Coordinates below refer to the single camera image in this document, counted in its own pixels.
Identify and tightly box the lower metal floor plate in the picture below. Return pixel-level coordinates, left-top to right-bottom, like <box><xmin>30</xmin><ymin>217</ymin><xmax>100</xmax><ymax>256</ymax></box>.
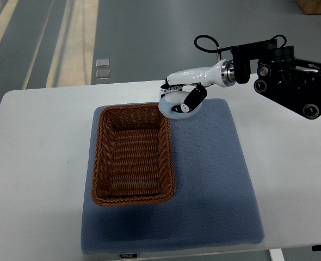
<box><xmin>96</xmin><ymin>69</ymin><xmax>110</xmax><ymax>80</ymax></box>

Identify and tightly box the light blue plush toy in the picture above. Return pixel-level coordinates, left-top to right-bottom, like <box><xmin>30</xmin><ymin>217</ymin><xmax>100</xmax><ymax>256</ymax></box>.
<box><xmin>158</xmin><ymin>91</ymin><xmax>202</xmax><ymax>120</ymax></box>

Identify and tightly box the metal floor plate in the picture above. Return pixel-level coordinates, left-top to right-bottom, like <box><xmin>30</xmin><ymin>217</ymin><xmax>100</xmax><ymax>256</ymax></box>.
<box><xmin>96</xmin><ymin>69</ymin><xmax>110</xmax><ymax>80</ymax></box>
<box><xmin>96</xmin><ymin>58</ymin><xmax>110</xmax><ymax>68</ymax></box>

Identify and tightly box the blue foam mat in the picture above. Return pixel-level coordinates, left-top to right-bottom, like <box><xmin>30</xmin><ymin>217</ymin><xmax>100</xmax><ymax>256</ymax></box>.
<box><xmin>81</xmin><ymin>99</ymin><xmax>264</xmax><ymax>255</ymax></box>

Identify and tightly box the white table leg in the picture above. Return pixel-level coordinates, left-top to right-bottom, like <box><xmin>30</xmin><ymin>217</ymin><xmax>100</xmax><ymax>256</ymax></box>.
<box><xmin>269</xmin><ymin>248</ymin><xmax>285</xmax><ymax>261</ymax></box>

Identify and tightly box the brown wicker basket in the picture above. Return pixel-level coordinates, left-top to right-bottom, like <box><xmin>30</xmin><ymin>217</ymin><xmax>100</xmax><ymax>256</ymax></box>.
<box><xmin>91</xmin><ymin>103</ymin><xmax>176</xmax><ymax>207</ymax></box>

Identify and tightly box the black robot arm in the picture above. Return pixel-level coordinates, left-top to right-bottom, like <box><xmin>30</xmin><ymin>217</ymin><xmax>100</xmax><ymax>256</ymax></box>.
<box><xmin>159</xmin><ymin>36</ymin><xmax>321</xmax><ymax>120</ymax></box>

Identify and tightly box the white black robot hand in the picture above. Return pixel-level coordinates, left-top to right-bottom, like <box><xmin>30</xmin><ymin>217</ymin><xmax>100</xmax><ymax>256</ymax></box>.
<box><xmin>159</xmin><ymin>59</ymin><xmax>236</xmax><ymax>113</ymax></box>

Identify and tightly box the upper metal floor plate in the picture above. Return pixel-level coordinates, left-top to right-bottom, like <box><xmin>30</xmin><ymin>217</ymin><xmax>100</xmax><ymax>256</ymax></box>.
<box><xmin>96</xmin><ymin>58</ymin><xmax>110</xmax><ymax>68</ymax></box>

